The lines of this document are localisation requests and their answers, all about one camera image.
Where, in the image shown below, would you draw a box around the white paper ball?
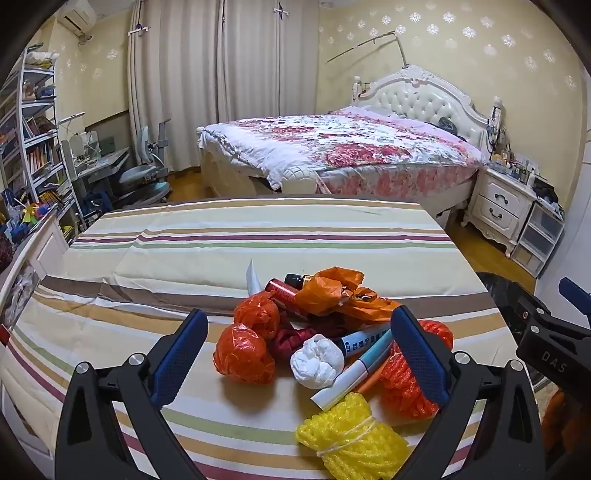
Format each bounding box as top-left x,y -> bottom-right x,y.
290,335 -> 346,389

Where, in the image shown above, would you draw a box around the white bed with tufted headboard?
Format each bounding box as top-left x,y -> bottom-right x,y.
196,65 -> 492,220

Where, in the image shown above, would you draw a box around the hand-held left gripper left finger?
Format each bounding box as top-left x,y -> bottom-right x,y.
55,308 -> 209,480

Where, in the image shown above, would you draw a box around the teal marker pen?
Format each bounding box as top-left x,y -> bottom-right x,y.
310,330 -> 395,412

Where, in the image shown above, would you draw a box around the orange marker pen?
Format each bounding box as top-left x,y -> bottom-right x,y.
355,360 -> 393,395

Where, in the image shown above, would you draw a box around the plastic drawer unit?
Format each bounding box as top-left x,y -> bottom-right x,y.
510,198 -> 566,278

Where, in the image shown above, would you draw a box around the dark clutter pile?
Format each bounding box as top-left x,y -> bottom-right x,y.
536,180 -> 566,217

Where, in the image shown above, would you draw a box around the orange plastic bag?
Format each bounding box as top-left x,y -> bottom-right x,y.
295,266 -> 402,324

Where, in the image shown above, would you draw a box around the blue labelled marker pen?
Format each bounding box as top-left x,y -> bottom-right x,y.
339,323 -> 393,358

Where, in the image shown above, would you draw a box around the grey desk chair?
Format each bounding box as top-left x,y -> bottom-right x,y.
117,119 -> 174,204

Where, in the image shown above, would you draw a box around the orange plastic bag ball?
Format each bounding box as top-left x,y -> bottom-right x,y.
213,323 -> 276,385
233,292 -> 281,340

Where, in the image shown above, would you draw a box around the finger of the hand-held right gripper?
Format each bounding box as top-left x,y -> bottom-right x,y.
558,277 -> 591,320
517,294 -> 585,334

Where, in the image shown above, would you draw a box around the colourful toy pile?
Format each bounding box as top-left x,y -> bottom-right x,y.
0,187 -> 51,241

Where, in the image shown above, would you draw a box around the beige curtains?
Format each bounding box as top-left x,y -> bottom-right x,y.
127,0 -> 319,174

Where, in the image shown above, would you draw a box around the orange foam net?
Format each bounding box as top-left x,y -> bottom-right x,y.
379,320 -> 454,420

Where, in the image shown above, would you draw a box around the floral blanket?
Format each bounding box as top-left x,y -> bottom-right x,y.
198,106 -> 485,192

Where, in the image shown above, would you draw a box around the white air conditioner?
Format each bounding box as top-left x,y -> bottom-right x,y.
56,0 -> 98,34

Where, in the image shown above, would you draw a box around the striped tablecloth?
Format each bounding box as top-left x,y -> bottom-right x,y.
0,198 -> 525,480

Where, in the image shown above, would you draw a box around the white nightstand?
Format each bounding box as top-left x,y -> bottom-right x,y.
462,164 -> 539,259

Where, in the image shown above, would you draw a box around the dark red rope bundle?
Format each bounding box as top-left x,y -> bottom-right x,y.
268,323 -> 352,370

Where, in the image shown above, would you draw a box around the yellow foam net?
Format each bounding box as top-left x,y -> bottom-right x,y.
295,392 -> 411,480

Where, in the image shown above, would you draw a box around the blue stool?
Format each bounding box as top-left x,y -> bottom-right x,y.
85,191 -> 114,215

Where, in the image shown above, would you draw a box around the white bookshelf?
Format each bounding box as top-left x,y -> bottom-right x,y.
0,51 -> 86,241

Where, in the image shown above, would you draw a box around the white paper slip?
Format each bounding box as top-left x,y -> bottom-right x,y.
246,259 -> 263,296

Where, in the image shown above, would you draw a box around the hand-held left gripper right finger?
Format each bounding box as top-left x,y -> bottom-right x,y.
390,305 -> 548,480

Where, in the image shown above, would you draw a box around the grey desk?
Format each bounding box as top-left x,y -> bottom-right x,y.
60,129 -> 132,217

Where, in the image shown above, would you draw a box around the red can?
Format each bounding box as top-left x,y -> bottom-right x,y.
264,278 -> 309,322

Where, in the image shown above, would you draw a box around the cluster of small bottles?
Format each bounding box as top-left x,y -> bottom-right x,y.
487,138 -> 541,183

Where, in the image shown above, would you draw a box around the metal canopy pole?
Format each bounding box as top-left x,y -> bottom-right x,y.
327,31 -> 411,70

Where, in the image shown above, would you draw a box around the orange clothing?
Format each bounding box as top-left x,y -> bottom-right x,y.
539,385 -> 585,467

